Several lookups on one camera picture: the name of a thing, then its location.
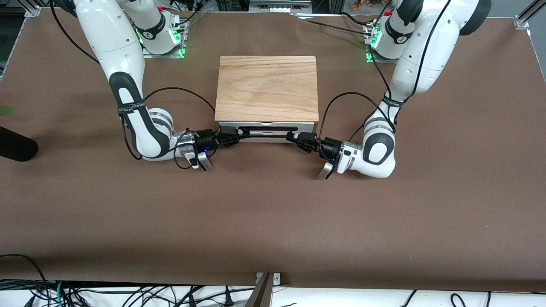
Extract black metal drawer handle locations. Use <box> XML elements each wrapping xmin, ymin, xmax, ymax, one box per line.
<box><xmin>238</xmin><ymin>125</ymin><xmax>298</xmax><ymax>138</ymax></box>

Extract dark angled support post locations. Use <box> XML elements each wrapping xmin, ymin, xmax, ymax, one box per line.
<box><xmin>244</xmin><ymin>273</ymin><xmax>274</xmax><ymax>307</ymax></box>

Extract short black base cable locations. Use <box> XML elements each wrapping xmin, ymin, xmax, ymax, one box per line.
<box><xmin>339</xmin><ymin>12</ymin><xmax>380</xmax><ymax>26</ymax></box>

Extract grey electronics box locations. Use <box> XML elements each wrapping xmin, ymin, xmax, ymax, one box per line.
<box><xmin>249</xmin><ymin>0</ymin><xmax>312</xmax><ymax>13</ymax></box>

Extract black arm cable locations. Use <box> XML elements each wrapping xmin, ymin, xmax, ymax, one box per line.
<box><xmin>318</xmin><ymin>0</ymin><xmax>453</xmax><ymax>148</ymax></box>
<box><xmin>49</xmin><ymin>0</ymin><xmax>216</xmax><ymax>170</ymax></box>

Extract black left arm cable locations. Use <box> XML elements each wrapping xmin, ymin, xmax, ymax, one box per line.
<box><xmin>318</xmin><ymin>0</ymin><xmax>453</xmax><ymax>148</ymax></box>

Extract brown table cover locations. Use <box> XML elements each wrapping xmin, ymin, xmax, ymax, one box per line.
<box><xmin>0</xmin><ymin>9</ymin><xmax>546</xmax><ymax>293</ymax></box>

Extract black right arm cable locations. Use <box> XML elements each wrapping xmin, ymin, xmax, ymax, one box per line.
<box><xmin>49</xmin><ymin>0</ymin><xmax>216</xmax><ymax>170</ymax></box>

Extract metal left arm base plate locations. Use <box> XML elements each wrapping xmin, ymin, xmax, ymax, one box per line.
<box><xmin>366</xmin><ymin>21</ymin><xmax>399</xmax><ymax>64</ymax></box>

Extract light wooden drawer cabinet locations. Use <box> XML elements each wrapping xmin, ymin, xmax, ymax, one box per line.
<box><xmin>215</xmin><ymin>55</ymin><xmax>319</xmax><ymax>133</ymax></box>

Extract orange background object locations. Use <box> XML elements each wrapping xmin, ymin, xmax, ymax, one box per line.
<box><xmin>352</xmin><ymin>0</ymin><xmax>384</xmax><ymax>11</ymax></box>

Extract long black base cable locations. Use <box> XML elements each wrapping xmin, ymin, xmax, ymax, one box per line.
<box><xmin>294</xmin><ymin>13</ymin><xmax>374</xmax><ymax>37</ymax></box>

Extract black looping floor cable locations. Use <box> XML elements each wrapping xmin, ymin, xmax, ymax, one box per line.
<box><xmin>0</xmin><ymin>254</ymin><xmax>48</xmax><ymax>307</ymax></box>

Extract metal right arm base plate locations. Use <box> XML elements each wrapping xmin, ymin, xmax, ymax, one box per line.
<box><xmin>141</xmin><ymin>17</ymin><xmax>187</xmax><ymax>59</ymax></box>

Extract black foam cylinder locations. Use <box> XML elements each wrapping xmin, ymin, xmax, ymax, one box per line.
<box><xmin>0</xmin><ymin>127</ymin><xmax>39</xmax><ymax>162</ymax></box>

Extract black cable at right base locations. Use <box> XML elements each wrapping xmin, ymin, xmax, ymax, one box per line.
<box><xmin>173</xmin><ymin>6</ymin><xmax>209</xmax><ymax>26</ymax></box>

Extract white-fronted wooden drawer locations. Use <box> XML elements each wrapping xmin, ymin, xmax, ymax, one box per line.
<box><xmin>219</xmin><ymin>122</ymin><xmax>315</xmax><ymax>144</ymax></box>

